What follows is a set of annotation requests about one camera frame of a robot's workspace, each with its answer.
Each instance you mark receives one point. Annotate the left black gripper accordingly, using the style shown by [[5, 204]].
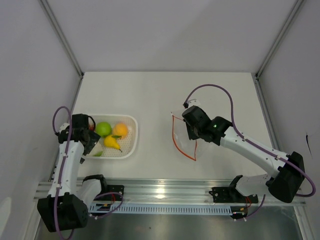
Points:
[[94, 138]]

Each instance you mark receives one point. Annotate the green apple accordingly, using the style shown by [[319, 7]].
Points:
[[103, 129]]

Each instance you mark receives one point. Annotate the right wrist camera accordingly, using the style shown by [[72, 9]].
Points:
[[191, 102]]

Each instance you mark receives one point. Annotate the aluminium mounting rail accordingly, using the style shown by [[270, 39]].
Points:
[[168, 192]]

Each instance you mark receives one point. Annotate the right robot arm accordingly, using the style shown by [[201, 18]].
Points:
[[283, 176]]

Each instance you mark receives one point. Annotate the clear zip top bag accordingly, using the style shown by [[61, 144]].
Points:
[[191, 149]]

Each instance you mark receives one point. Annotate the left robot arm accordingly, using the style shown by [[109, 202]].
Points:
[[65, 207]]

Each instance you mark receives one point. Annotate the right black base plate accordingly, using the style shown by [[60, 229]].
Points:
[[230, 195]]

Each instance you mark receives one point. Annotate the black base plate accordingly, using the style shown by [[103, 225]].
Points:
[[116, 190], [230, 195]]

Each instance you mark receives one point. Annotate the yellow pear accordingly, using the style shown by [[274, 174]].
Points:
[[110, 141]]

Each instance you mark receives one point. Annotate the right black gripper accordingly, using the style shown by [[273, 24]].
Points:
[[193, 136]]

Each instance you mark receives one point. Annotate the orange fruit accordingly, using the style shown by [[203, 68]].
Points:
[[120, 129]]

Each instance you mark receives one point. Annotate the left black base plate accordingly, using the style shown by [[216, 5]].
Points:
[[116, 190]]

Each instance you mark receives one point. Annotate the white perforated plastic basket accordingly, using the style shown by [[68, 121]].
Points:
[[127, 144]]

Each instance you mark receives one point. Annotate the white slotted cable duct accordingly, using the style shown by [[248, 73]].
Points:
[[174, 209]]

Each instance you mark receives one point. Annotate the white cauliflower with leaves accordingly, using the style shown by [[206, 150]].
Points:
[[96, 151]]

